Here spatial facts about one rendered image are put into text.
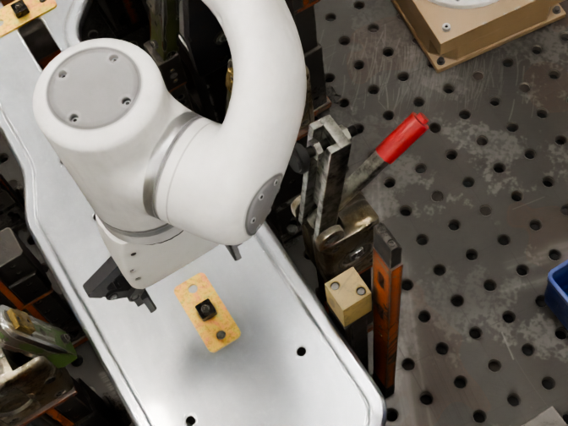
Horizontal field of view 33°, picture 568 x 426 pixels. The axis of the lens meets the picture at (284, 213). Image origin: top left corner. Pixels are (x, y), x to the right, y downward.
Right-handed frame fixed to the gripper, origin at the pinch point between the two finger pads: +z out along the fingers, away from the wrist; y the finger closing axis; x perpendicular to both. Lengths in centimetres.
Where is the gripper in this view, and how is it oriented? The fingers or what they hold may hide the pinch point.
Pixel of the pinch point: (187, 269)
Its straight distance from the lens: 89.0
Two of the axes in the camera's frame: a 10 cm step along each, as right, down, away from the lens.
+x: 5.2, 7.5, -4.0
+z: 0.9, 4.1, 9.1
